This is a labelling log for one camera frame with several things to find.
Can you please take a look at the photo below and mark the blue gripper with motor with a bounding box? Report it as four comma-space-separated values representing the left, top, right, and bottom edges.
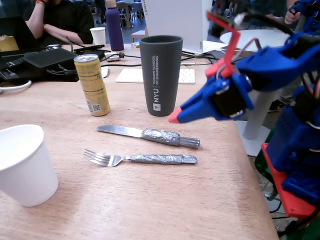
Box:
167, 73, 255, 125

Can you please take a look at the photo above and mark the fork with taped handle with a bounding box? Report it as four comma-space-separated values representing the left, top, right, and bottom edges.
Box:
81, 149, 198, 168

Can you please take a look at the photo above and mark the person right forearm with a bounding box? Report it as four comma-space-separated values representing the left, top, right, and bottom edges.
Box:
24, 0, 50, 40

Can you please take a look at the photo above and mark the person left forearm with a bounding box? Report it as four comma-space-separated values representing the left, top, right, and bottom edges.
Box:
43, 23, 85, 45

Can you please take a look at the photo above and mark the operator hand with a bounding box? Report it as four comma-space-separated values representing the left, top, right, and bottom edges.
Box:
284, 9, 301, 25

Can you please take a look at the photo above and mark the gray NYU cup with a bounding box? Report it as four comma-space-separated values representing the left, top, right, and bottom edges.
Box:
139, 34, 184, 117

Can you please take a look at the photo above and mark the white keyboard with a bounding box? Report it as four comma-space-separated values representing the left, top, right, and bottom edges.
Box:
115, 67, 196, 85

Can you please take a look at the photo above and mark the green table clamp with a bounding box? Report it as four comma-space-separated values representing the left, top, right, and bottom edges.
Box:
254, 129, 320, 240

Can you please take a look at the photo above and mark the white round table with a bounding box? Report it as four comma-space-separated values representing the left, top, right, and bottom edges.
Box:
219, 29, 292, 157

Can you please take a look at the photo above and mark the white upright box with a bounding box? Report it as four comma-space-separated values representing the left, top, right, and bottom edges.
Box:
144, 0, 213, 55

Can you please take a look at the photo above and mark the wooden stool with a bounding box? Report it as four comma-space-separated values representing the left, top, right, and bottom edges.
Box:
131, 26, 150, 44

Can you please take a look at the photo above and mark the white charger block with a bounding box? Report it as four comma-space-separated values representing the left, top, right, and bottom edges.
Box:
104, 52, 121, 62

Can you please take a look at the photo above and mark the yellow drink can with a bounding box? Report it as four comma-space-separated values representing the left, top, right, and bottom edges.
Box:
73, 53, 111, 117

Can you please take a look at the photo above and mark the purple water bottle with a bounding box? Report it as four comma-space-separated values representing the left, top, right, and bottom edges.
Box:
104, 0, 125, 52

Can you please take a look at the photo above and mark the small white paper cup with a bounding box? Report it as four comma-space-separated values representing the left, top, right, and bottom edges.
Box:
89, 26, 107, 46

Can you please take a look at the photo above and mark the black phone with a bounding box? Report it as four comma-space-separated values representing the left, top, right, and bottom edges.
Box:
73, 44, 106, 54

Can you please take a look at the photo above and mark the person torso black shirt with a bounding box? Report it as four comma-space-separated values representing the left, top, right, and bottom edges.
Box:
32, 0, 95, 45

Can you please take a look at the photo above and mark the black soft case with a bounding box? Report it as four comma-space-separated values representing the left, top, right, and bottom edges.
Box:
23, 47, 79, 69

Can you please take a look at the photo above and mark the black flat device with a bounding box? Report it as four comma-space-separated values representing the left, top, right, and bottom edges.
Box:
0, 56, 80, 83

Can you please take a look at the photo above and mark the large white paper cup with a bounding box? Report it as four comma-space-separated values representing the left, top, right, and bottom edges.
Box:
0, 124, 60, 208

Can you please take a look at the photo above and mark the black laptop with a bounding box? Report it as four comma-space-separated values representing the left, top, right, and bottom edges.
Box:
0, 16, 40, 52

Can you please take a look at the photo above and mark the yellow paper bag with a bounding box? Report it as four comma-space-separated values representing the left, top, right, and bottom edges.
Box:
0, 34, 20, 52

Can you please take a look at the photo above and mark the knife with taped handle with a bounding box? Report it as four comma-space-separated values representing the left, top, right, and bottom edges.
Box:
96, 124, 201, 148

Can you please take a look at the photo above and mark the red camera mount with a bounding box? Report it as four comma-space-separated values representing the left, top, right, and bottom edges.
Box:
205, 11, 242, 79

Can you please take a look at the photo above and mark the red robot base plate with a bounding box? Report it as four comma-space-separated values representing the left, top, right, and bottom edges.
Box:
261, 142, 319, 219

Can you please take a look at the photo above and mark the white looped cable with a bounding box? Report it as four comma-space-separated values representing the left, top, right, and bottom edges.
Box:
0, 79, 33, 91

